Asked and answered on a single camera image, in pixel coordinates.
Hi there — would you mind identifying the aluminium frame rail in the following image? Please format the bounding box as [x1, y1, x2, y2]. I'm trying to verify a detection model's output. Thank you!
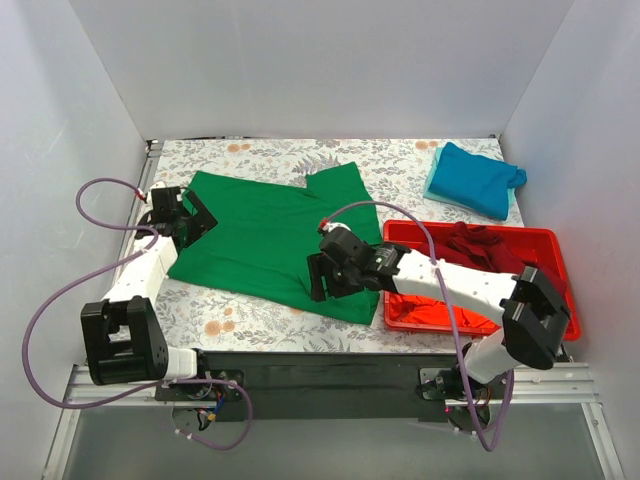
[44, 362, 623, 479]

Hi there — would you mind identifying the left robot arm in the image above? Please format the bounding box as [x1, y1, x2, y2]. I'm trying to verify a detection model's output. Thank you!
[81, 186, 218, 385]

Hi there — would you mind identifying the folded blue t-shirt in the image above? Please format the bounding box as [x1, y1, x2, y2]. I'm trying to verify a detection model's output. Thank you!
[431, 141, 528, 220]

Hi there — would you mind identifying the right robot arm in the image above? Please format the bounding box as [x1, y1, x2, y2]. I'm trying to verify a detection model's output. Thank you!
[307, 225, 571, 397]

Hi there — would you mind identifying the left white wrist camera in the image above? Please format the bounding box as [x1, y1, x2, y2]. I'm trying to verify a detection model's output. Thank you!
[134, 185, 164, 204]

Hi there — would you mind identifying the folded light teal t-shirt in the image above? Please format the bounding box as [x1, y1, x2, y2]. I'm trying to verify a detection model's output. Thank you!
[423, 146, 518, 221]

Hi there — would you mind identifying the red plastic bin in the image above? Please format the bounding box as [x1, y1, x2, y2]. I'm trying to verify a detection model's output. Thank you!
[380, 218, 583, 342]

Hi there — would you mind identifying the green t-shirt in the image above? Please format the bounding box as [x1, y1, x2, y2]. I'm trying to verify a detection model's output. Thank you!
[169, 163, 381, 325]

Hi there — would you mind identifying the orange-red t-shirt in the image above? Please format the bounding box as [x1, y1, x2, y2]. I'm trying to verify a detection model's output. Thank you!
[383, 294, 498, 336]

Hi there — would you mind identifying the dark red t-shirt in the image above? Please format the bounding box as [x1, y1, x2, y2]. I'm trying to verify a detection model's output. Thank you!
[438, 222, 567, 295]

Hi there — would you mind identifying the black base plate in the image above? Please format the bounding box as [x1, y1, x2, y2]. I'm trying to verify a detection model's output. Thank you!
[149, 351, 481, 424]

